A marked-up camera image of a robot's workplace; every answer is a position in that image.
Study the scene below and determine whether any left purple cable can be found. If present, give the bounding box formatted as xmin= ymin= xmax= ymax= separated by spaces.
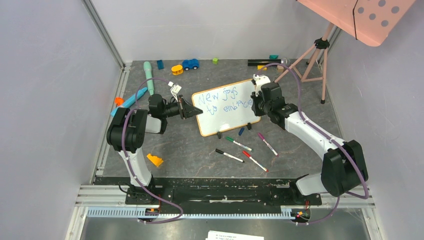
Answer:
xmin=120 ymin=77 xmax=184 ymax=225

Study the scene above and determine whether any blue marker cap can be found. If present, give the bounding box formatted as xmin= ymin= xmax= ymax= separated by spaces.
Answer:
xmin=238 ymin=127 xmax=245 ymax=136

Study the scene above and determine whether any clear round cap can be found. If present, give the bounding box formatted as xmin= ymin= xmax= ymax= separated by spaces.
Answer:
xmin=280 ymin=57 xmax=291 ymax=67

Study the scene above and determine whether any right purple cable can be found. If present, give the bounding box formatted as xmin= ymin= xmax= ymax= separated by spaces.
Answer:
xmin=256 ymin=62 xmax=370 ymax=227

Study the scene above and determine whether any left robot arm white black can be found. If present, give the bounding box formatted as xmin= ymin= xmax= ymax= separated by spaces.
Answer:
xmin=106 ymin=93 xmax=203 ymax=204

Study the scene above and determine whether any white paper sheet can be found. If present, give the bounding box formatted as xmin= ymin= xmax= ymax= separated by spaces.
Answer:
xmin=205 ymin=230 xmax=265 ymax=240

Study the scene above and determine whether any light blue toy crayon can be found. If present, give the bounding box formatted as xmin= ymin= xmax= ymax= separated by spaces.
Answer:
xmin=110 ymin=87 xmax=148 ymax=117

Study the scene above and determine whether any orange wedge block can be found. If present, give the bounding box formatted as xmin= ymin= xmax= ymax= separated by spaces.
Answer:
xmin=147 ymin=153 xmax=164 ymax=168

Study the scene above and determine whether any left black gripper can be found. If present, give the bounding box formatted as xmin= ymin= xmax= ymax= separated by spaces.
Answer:
xmin=161 ymin=95 xmax=203 ymax=120

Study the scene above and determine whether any purple cable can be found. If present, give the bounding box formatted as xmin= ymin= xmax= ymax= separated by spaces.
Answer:
xmin=256 ymin=62 xmax=370 ymax=227
xmin=120 ymin=77 xmax=184 ymax=225

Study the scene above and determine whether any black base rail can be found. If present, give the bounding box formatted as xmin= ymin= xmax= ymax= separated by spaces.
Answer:
xmin=94 ymin=177 xmax=322 ymax=215

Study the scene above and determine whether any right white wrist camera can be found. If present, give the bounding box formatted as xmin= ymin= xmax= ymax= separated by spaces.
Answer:
xmin=252 ymin=74 xmax=271 ymax=97

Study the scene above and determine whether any purple capped marker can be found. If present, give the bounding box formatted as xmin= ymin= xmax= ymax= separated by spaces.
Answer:
xmin=257 ymin=132 xmax=279 ymax=157

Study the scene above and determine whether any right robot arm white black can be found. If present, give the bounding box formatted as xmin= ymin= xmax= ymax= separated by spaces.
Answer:
xmin=250 ymin=80 xmax=369 ymax=204

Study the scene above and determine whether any green cube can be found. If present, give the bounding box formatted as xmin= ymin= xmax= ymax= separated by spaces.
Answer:
xmin=212 ymin=57 xmax=219 ymax=65

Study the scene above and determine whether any white whiteboard wooden frame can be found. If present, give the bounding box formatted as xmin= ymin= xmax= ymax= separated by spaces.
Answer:
xmin=191 ymin=79 xmax=261 ymax=137

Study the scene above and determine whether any red capped marker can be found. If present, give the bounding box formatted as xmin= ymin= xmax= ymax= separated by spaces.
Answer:
xmin=242 ymin=150 xmax=269 ymax=172

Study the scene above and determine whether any blue toy car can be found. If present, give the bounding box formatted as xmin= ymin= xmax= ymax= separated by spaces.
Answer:
xmin=182 ymin=58 xmax=200 ymax=71

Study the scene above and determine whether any black capped marker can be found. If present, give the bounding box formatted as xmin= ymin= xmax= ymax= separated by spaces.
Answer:
xmin=215 ymin=148 xmax=245 ymax=163

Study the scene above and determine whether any small orange block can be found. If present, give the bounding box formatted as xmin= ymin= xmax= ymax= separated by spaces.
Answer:
xmin=114 ymin=97 xmax=125 ymax=107

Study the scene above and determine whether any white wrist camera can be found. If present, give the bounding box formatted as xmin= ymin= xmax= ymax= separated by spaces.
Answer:
xmin=168 ymin=81 xmax=182 ymax=101
xmin=252 ymin=74 xmax=271 ymax=97

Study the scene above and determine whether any dark blue brick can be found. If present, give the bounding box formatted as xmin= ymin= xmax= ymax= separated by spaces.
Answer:
xmin=156 ymin=60 xmax=165 ymax=70

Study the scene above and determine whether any yellow flat brick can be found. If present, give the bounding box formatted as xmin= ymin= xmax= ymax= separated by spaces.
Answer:
xmin=257 ymin=65 xmax=267 ymax=71

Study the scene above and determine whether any green capped marker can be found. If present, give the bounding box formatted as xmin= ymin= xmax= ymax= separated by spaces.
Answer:
xmin=225 ymin=136 xmax=253 ymax=152

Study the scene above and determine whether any yellow oval toy brick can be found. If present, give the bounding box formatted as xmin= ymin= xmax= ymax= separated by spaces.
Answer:
xmin=171 ymin=64 xmax=184 ymax=76

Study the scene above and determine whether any pink music stand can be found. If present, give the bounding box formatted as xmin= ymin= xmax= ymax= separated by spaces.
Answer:
xmin=277 ymin=0 xmax=416 ymax=104

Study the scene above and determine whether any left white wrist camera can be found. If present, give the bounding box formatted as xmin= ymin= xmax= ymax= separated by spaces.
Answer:
xmin=168 ymin=81 xmax=182 ymax=101

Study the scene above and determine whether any black cylinder tube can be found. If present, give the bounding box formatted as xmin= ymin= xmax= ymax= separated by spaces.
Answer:
xmin=247 ymin=59 xmax=283 ymax=67

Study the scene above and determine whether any teal block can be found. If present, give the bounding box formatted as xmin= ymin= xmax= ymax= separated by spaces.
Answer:
xmin=269 ymin=54 xmax=279 ymax=60

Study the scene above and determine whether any mint green toy crayon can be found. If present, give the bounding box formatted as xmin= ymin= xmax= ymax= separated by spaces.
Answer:
xmin=143 ymin=61 xmax=155 ymax=95

